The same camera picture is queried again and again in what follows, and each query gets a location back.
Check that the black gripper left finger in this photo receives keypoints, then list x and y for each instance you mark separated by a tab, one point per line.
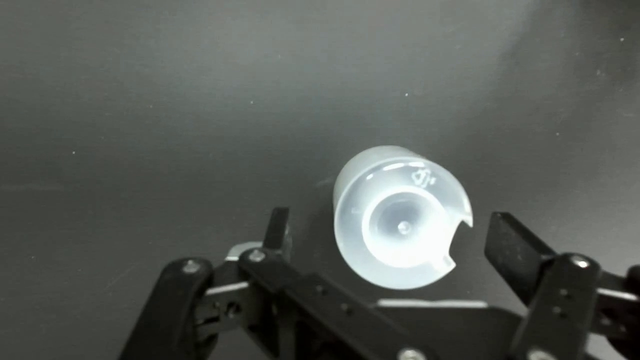
288	314

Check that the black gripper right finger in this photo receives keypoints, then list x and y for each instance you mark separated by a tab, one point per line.
568	297

